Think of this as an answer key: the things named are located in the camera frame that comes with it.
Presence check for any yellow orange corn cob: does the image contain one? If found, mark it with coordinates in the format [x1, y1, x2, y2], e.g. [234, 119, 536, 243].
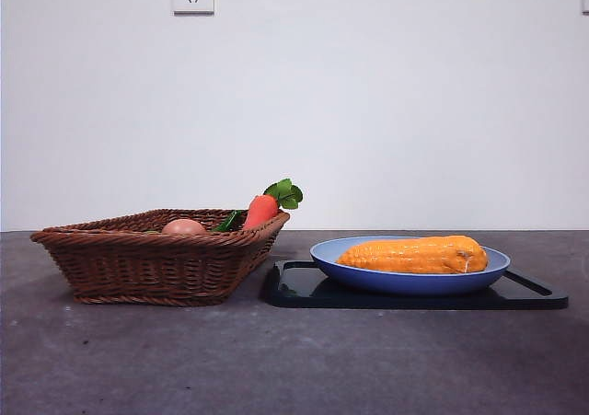
[335, 234, 489, 276]

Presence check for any blue round plate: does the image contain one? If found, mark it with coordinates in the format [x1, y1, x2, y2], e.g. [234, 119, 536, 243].
[308, 236, 512, 296]

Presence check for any brown wicker basket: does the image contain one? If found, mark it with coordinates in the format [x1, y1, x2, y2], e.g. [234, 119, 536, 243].
[29, 207, 292, 306]

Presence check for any orange carrot with green leaves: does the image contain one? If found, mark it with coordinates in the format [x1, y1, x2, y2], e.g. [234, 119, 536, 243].
[242, 178, 305, 231]

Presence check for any green leafy vegetable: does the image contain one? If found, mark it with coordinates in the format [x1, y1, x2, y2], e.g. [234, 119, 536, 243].
[210, 210, 249, 233]

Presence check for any black rectangular tray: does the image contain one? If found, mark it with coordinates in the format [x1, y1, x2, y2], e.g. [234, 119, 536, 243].
[262, 259, 570, 310]

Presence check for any peach coloured egg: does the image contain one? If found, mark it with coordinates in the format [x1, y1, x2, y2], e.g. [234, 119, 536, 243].
[160, 218, 208, 236]

